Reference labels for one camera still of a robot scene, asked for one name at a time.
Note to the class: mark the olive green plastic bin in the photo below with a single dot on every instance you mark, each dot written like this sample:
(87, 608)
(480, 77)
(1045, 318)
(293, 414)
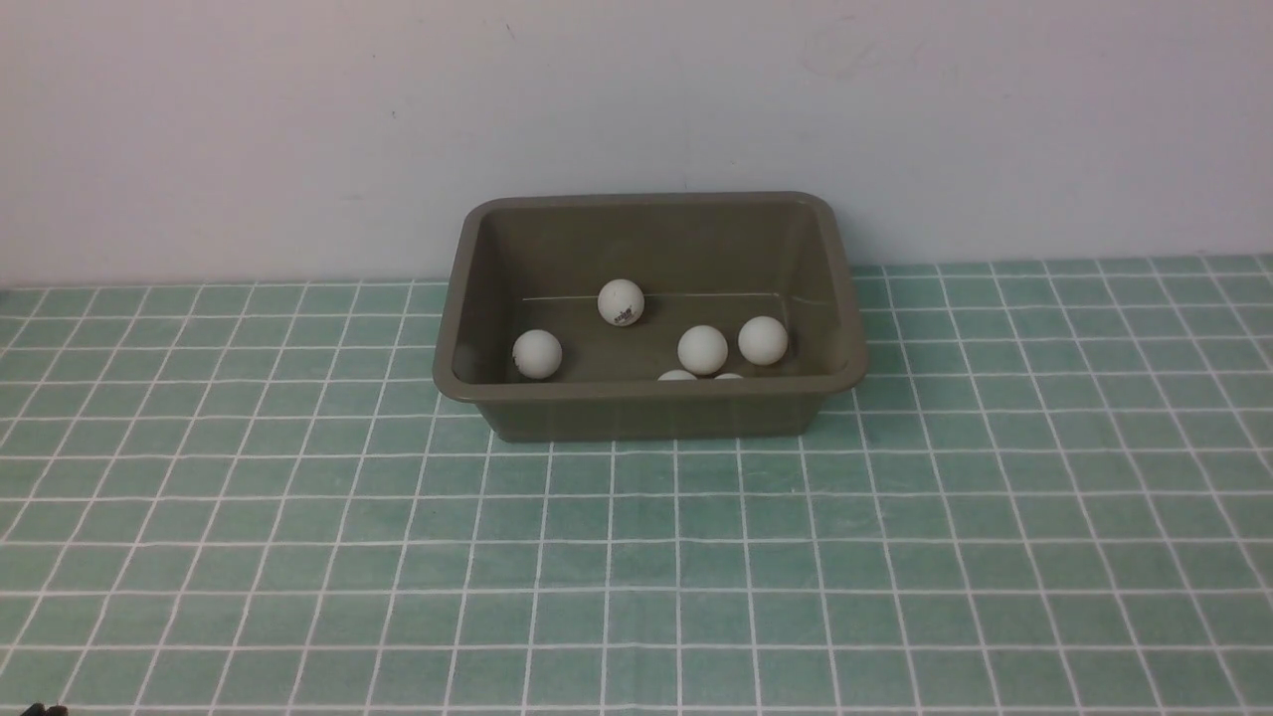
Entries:
(700, 258)

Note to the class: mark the green checkered tablecloth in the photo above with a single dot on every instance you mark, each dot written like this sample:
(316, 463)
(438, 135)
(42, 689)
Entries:
(1050, 496)

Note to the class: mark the white ping-pong ball bin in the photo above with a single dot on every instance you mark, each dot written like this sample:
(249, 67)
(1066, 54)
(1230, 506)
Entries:
(702, 350)

